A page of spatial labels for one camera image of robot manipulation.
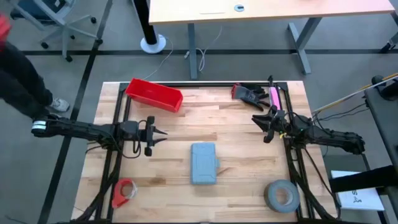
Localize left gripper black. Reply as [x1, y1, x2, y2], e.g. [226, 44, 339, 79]
[138, 115, 169, 157]

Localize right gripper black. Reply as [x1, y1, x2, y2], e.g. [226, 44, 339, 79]
[251, 105, 293, 144]

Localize grey plastic tool case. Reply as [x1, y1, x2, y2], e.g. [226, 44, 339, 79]
[190, 142, 221, 185]

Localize pink stapler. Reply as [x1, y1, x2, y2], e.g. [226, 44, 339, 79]
[269, 86, 282, 110]

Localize black work glove red cuff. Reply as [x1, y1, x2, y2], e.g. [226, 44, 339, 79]
[231, 82, 271, 112]

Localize red plastic bin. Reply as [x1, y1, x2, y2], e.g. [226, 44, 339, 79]
[125, 77, 184, 113]

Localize red tape dispenser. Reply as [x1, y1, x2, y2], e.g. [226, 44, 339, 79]
[111, 178, 138, 209]

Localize white yellow rod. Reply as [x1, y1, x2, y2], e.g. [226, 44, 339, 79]
[312, 73, 398, 113]

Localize pole with white round base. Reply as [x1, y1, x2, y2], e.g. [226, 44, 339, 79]
[132, 0, 167, 55]

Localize black beam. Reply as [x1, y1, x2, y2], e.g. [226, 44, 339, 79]
[328, 165, 398, 194]

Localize wooden desk grey legs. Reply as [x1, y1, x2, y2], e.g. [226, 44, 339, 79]
[148, 0, 396, 80]

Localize black cart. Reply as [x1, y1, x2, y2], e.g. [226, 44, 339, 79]
[364, 74, 398, 175]

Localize white paper sheet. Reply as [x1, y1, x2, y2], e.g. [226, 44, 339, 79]
[331, 170, 386, 212]

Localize person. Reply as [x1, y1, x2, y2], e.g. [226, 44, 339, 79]
[0, 12, 71, 121]

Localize grey office chair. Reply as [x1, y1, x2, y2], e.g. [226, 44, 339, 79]
[8, 0, 104, 63]

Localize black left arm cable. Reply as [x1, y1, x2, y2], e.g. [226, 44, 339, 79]
[132, 119, 150, 159]

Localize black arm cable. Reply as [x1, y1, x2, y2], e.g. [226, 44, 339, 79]
[132, 119, 150, 159]
[287, 111, 312, 125]

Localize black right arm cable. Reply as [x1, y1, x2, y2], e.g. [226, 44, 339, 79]
[287, 111, 312, 125]

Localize black aluminium table frame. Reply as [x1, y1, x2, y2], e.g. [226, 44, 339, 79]
[70, 81, 340, 224]

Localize grey duct tape roll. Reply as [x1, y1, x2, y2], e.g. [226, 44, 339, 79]
[264, 179, 301, 214]

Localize black cable bundle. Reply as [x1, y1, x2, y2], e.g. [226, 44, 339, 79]
[73, 141, 122, 223]
[287, 146, 341, 223]

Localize white floor cable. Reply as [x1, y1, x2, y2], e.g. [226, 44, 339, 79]
[142, 34, 175, 81]
[183, 24, 223, 73]

